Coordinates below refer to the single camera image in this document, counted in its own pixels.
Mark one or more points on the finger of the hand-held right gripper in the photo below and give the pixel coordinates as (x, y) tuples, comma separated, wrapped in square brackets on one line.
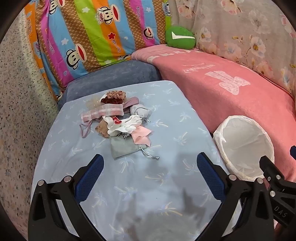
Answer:
[(270, 170), (293, 153)]

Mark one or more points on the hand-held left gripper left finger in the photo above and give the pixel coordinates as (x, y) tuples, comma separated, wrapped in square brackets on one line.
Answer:
[(89, 178)]

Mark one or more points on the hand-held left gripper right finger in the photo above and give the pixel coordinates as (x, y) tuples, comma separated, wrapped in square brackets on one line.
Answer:
[(211, 178)]

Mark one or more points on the white trash bin with liner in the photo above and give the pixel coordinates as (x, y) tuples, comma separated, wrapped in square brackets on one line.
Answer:
[(242, 143)]

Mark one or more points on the cream organza scrunchie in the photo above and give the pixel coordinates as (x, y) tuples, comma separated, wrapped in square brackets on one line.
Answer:
[(93, 103)]

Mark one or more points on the dark red velvet scrunchie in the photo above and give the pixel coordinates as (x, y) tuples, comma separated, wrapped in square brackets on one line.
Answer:
[(113, 101)]

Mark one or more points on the tan polka-dot scrunchie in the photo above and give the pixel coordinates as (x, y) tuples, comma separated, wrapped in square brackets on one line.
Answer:
[(115, 93)]

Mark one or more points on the thin purple hair band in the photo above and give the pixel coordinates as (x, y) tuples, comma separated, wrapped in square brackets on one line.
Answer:
[(80, 129)]

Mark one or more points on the beige ribbed sock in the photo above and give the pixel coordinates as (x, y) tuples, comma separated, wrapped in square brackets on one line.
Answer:
[(103, 129)]

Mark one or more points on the leopard print cloth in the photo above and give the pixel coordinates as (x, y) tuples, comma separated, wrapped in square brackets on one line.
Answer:
[(126, 135)]

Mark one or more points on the white scrunchie with red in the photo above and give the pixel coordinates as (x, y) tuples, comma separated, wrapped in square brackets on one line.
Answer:
[(124, 126)]

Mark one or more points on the pink cleaning cloth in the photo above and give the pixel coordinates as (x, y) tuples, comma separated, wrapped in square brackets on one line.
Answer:
[(141, 135)]

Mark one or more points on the pink plaid headband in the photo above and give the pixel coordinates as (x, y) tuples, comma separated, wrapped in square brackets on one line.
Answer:
[(101, 111)]

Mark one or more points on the silver-grey scrunchie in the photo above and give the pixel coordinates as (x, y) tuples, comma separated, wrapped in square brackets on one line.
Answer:
[(141, 112)]

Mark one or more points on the mauve cloth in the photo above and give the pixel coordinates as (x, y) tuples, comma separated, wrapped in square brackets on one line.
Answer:
[(131, 102)]

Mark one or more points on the pink blanket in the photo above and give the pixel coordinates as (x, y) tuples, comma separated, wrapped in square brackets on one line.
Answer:
[(208, 74)]

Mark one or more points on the blue-grey cushion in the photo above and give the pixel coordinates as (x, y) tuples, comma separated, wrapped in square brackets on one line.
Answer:
[(104, 74)]

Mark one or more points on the floral print cloth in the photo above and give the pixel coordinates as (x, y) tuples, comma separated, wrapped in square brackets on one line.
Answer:
[(231, 27)]

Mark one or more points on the green plush cushion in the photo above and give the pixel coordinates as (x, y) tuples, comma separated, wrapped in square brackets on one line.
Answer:
[(182, 41)]

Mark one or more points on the colourful monkey-print pillow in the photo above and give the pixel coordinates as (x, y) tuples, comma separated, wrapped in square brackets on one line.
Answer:
[(92, 34)]

